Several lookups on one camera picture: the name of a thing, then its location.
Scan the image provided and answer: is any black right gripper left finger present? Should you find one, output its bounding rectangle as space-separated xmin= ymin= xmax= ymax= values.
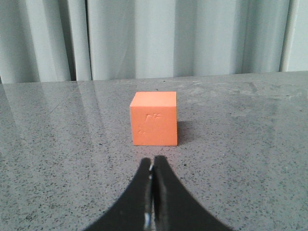
xmin=87 ymin=158 xmax=152 ymax=231

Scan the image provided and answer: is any pale grey-green curtain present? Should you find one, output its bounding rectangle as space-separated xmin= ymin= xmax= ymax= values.
xmin=0 ymin=0 xmax=308 ymax=83

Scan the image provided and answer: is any orange foam cube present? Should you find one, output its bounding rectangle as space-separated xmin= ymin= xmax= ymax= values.
xmin=129 ymin=91 xmax=178 ymax=146

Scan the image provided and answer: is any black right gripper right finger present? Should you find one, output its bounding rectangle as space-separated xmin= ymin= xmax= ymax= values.
xmin=153 ymin=155 xmax=231 ymax=231

